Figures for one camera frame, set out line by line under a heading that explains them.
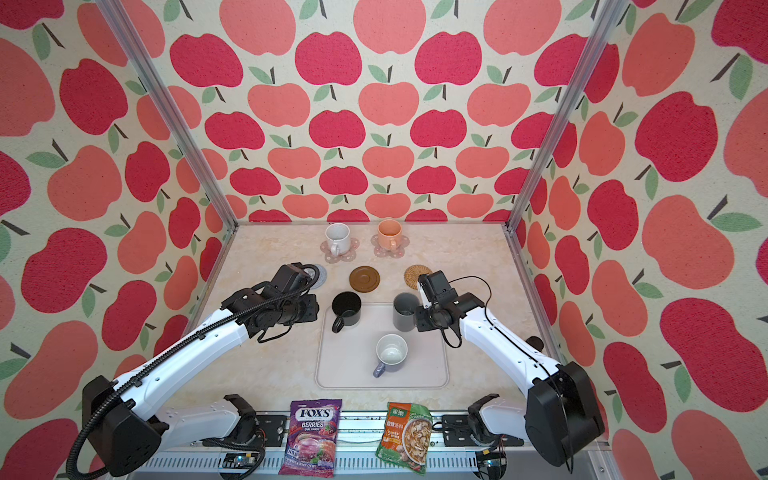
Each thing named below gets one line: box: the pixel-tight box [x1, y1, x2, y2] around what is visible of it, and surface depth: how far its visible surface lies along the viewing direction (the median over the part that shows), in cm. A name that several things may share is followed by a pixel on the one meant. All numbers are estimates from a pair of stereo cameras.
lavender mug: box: [373, 334, 409, 378], surface depth 84 cm
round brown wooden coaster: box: [349, 265, 381, 293], surface depth 106 cm
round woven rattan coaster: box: [404, 264, 432, 290], surface depth 109 cm
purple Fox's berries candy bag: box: [278, 399, 342, 478], surface depth 73 cm
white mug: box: [325, 222, 351, 256], surface depth 110 cm
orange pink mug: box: [377, 219, 402, 251], surface depth 110 cm
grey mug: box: [392, 292, 420, 332], surface depth 91 cm
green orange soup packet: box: [376, 402, 433, 476], surface depth 74 cm
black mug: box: [331, 291, 362, 333], surface depth 90 cm
